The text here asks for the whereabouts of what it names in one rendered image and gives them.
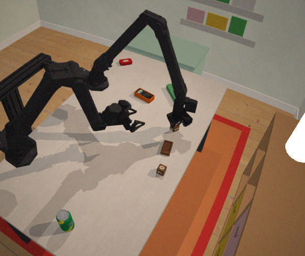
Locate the brown wooden number cube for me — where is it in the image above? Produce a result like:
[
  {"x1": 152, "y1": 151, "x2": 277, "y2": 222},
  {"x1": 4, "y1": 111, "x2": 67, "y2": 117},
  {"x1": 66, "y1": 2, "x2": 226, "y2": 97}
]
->
[
  {"x1": 156, "y1": 164, "x2": 167, "y2": 176},
  {"x1": 170, "y1": 123, "x2": 180, "y2": 132}
]

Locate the green soda can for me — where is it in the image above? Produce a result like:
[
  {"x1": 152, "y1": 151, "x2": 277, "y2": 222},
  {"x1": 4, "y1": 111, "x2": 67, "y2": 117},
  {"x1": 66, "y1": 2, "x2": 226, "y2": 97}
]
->
[{"x1": 56, "y1": 209, "x2": 75, "y2": 232}]

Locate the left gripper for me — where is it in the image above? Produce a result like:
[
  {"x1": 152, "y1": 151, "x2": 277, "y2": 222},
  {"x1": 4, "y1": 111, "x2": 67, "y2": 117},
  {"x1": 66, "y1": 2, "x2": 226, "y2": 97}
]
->
[{"x1": 167, "y1": 108, "x2": 182, "y2": 129}]

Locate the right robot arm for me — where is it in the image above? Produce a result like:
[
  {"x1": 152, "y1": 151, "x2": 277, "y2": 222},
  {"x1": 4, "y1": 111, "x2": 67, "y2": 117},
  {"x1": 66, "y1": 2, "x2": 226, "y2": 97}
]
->
[{"x1": 5, "y1": 61, "x2": 131, "y2": 164}]

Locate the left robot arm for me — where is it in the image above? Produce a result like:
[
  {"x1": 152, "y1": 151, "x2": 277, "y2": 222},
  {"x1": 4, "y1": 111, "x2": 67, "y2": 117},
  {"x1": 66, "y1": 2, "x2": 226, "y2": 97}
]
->
[{"x1": 85, "y1": 10, "x2": 198, "y2": 127}]

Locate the green rectangular block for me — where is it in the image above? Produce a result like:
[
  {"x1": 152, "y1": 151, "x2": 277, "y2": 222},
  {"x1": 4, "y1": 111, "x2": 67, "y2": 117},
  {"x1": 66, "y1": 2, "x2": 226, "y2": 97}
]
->
[{"x1": 166, "y1": 84, "x2": 175, "y2": 101}]

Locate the brown wooden tray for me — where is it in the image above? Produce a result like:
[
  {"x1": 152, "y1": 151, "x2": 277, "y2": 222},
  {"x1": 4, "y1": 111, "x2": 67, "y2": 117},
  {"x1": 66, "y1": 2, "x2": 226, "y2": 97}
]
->
[{"x1": 160, "y1": 140, "x2": 173, "y2": 156}]

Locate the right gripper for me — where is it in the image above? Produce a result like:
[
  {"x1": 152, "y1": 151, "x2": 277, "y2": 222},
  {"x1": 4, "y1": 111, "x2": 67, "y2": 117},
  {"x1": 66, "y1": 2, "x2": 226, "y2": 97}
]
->
[{"x1": 116, "y1": 108, "x2": 145, "y2": 132}]

